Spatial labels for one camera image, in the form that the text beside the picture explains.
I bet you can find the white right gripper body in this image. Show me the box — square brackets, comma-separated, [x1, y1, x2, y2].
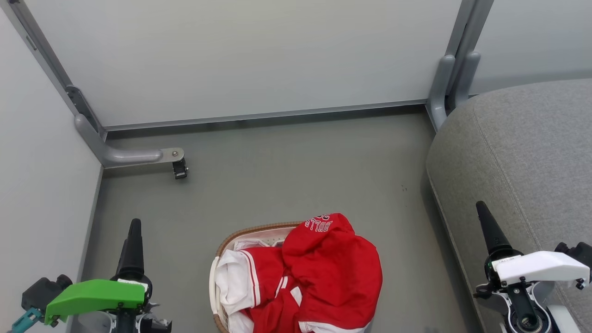
[474, 251, 592, 333]

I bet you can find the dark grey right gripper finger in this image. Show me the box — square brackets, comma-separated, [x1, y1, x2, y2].
[475, 201, 523, 264]

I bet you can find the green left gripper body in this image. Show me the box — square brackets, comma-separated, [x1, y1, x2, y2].
[45, 278, 173, 333]

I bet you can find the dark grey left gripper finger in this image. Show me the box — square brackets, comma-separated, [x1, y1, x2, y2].
[115, 218, 153, 284]

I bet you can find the red Bulls jersey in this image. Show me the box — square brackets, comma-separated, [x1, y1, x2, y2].
[240, 213, 383, 333]

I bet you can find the grey fabric sofa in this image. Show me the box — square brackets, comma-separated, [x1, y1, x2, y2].
[425, 79, 592, 333]

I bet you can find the grey partition foot with caster plate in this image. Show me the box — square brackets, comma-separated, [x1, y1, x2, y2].
[74, 113, 185, 168]

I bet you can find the white laundry basket brown rim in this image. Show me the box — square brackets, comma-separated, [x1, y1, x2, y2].
[209, 221, 306, 333]

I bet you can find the grey double partition foot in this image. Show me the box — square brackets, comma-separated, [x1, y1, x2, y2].
[426, 51, 481, 132]

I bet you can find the teal camera cable connector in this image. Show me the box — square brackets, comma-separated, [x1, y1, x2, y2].
[10, 308, 44, 333]

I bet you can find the grey partition base rail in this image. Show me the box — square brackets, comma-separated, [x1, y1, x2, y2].
[104, 99, 428, 132]

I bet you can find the grey partition post with bracket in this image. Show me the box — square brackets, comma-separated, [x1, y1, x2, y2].
[7, 0, 107, 139]

